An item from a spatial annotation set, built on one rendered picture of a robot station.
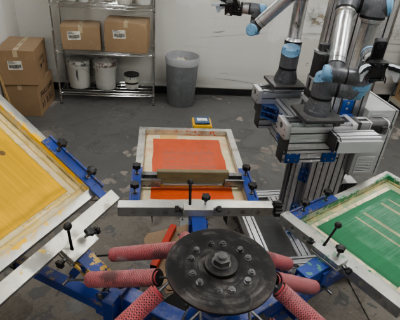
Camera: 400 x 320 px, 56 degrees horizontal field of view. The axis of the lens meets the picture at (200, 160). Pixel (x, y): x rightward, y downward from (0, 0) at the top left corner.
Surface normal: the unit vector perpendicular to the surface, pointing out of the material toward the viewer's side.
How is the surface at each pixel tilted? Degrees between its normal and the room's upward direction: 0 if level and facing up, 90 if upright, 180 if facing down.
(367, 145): 90
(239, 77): 90
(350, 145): 90
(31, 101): 90
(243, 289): 0
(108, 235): 0
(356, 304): 0
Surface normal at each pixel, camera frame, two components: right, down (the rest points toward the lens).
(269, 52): 0.08, 0.52
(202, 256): 0.07, -0.85
